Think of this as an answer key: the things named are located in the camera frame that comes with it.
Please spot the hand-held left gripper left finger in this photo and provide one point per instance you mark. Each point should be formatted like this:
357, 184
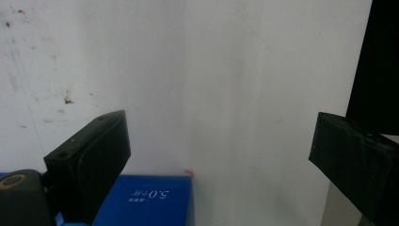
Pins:
89, 163

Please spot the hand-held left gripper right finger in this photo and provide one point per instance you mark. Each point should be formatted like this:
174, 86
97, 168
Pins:
357, 163

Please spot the blue cardboard box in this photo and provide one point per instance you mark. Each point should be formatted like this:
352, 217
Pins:
147, 208

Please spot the white paper mat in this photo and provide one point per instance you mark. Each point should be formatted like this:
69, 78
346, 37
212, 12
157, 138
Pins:
204, 78

